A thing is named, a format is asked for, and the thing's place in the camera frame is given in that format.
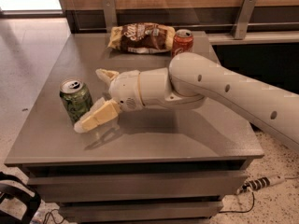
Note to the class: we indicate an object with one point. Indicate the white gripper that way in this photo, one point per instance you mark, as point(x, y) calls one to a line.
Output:
point(125, 90)

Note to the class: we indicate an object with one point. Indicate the green soda can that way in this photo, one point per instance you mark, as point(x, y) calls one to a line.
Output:
point(76, 98)

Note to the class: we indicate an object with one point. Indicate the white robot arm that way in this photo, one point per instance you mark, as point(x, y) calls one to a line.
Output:
point(185, 83)

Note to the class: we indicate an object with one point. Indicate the red Coca-Cola can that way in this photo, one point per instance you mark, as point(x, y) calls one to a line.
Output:
point(182, 42)

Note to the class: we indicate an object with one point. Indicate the brown chip bag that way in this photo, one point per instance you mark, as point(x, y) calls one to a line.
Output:
point(142, 38)

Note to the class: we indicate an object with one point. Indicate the grey drawer cabinet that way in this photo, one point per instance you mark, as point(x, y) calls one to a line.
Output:
point(153, 166)

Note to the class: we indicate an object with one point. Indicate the white power strip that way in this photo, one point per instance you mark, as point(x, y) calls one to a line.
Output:
point(260, 183)

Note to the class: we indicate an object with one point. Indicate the left metal bracket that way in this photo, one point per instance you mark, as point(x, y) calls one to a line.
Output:
point(110, 14)

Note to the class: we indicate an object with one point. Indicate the metal bracket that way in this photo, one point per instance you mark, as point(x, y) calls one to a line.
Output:
point(240, 27)
point(110, 14)

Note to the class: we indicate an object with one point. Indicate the right metal bracket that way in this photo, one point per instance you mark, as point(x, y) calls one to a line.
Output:
point(240, 27)

